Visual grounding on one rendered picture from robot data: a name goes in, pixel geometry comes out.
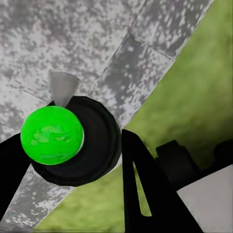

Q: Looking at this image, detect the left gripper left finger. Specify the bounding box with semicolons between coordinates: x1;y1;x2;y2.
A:
0;133;31;221

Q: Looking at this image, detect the insectifuge atomizer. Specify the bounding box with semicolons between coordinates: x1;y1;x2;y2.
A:
20;71;122;187

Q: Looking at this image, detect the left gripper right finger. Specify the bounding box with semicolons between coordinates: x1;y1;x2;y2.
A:
121;129;203;233

